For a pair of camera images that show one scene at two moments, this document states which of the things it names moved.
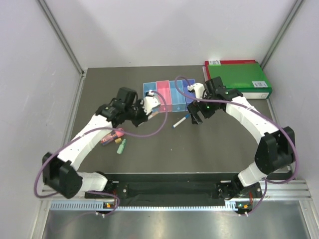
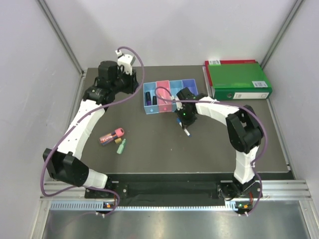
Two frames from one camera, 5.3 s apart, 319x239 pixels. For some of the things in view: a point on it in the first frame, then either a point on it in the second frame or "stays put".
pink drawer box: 163,87 stays put
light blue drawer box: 152,86 stays put
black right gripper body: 208,109 → 186,118
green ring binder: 249,78 stays put
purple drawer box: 188,100 stays put
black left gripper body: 135,113 → 125,82
